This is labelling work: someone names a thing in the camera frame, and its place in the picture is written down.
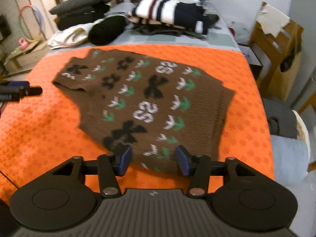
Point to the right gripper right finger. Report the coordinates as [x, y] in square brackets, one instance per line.
[196, 167]

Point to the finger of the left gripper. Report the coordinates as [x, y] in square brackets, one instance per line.
[18, 84]
[32, 91]

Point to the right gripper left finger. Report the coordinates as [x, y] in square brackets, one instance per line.
[110, 166]

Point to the brown patterned knit vest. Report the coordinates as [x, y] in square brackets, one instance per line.
[150, 104]

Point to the dark grey folded clothes stack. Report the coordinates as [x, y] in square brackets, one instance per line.
[75, 12]

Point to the low wooden cabinet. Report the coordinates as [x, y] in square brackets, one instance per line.
[24, 60]

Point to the pink kettlebell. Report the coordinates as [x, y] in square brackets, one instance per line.
[23, 43]

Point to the orange patterned table mat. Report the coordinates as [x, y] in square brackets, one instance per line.
[39, 133]

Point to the white folded garment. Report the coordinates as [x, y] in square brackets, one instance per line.
[71, 36]

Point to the colourful hula hoop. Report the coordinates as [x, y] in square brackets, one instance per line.
[31, 23]

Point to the light blue folded cloth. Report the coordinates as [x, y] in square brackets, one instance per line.
[291, 159]

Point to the black rolled garment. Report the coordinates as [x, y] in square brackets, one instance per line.
[107, 31]

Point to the dark grey cloth pile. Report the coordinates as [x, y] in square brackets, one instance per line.
[281, 120]

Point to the black storage box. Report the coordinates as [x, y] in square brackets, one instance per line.
[253, 61]

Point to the brown paper bag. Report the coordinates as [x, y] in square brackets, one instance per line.
[285, 74]

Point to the grey folded garment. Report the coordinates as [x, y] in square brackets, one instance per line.
[121, 9]

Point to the near wooden chair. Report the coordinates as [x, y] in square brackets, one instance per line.
[307, 113]

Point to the olive brown garment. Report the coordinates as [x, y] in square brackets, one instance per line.
[154, 29]

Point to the wooden chair with paper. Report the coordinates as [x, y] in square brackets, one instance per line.
[277, 35]

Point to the striped navy white sweater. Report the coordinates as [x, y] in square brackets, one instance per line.
[189, 16]

